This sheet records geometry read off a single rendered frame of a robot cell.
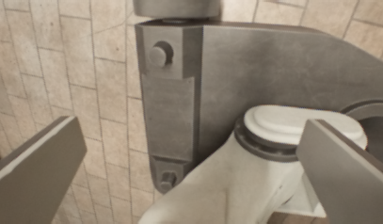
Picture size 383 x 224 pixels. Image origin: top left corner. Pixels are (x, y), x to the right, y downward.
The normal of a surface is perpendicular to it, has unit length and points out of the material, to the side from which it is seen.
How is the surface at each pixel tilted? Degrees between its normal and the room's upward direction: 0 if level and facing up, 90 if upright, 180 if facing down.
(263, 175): 90
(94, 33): 0
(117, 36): 0
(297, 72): 0
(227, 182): 90
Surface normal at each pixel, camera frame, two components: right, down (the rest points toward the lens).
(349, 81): -0.20, 0.47
